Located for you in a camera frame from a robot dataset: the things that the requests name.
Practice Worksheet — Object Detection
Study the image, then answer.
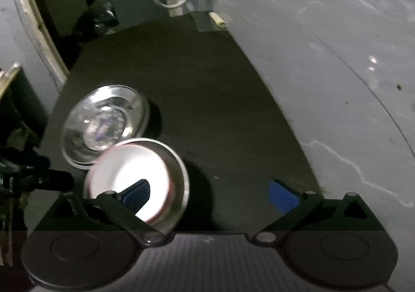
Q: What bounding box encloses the white ceramic bowl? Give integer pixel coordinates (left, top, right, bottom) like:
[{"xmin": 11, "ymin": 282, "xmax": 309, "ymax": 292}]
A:
[{"xmin": 86, "ymin": 144, "xmax": 175, "ymax": 223}]

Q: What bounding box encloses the deep steel bowl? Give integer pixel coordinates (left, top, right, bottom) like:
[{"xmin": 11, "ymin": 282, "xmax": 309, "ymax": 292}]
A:
[{"xmin": 84, "ymin": 138, "xmax": 190, "ymax": 233}]

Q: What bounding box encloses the steel plate with sticker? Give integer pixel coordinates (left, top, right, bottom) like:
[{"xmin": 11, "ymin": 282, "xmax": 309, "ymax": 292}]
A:
[{"xmin": 60, "ymin": 84, "xmax": 150, "ymax": 170}]

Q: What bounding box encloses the wooden side shelf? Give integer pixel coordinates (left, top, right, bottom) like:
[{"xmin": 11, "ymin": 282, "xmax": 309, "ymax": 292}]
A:
[{"xmin": 0, "ymin": 62, "xmax": 22, "ymax": 100}]

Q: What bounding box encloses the black garbage bag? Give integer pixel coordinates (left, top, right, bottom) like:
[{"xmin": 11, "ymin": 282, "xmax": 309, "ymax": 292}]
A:
[{"xmin": 83, "ymin": 0, "xmax": 119, "ymax": 36}]

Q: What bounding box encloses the cleaver knife steel blade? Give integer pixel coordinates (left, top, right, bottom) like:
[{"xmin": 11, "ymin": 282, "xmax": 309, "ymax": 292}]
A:
[{"xmin": 186, "ymin": 2, "xmax": 227, "ymax": 32}]

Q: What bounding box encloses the cream rolled cloth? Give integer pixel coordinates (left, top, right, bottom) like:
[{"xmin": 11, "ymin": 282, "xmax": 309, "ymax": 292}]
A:
[{"xmin": 208, "ymin": 11, "xmax": 226, "ymax": 28}]

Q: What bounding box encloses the dark cabinet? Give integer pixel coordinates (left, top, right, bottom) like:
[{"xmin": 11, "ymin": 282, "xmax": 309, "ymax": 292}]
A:
[{"xmin": 112, "ymin": 0, "xmax": 170, "ymax": 29}]

